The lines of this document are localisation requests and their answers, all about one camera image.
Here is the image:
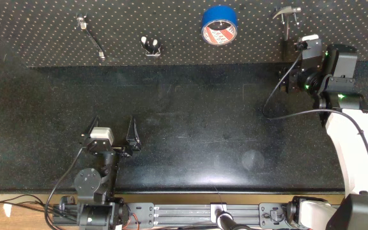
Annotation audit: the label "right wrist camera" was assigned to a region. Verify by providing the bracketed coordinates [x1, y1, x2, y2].
[298, 33, 320, 43]

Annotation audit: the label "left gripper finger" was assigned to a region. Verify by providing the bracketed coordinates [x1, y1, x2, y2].
[126, 116, 142, 151]
[82, 115, 100, 137]

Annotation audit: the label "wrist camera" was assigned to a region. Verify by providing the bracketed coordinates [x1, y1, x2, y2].
[298, 33, 320, 43]
[89, 126, 116, 145]

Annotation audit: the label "black pegboard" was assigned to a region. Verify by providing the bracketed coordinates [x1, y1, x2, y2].
[0, 0, 368, 68]

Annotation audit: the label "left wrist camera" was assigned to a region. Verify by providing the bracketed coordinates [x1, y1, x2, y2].
[89, 126, 116, 145]

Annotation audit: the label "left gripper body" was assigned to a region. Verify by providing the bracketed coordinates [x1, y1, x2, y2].
[80, 136, 142, 158]

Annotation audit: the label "black cable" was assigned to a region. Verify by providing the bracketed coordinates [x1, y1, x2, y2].
[262, 44, 368, 205]
[43, 146, 84, 230]

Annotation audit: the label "black and white pliers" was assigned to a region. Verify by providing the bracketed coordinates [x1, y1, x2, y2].
[140, 35, 162, 56]

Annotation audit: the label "roll of blue tape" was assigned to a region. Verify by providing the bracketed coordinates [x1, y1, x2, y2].
[201, 4, 239, 47]

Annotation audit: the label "mounting rail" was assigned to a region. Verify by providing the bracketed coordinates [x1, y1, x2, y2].
[52, 194, 300, 230]

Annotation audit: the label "hammer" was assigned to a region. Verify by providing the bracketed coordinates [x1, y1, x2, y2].
[272, 5, 302, 63]

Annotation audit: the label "wrench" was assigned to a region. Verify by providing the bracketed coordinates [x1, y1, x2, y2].
[76, 15, 107, 62]

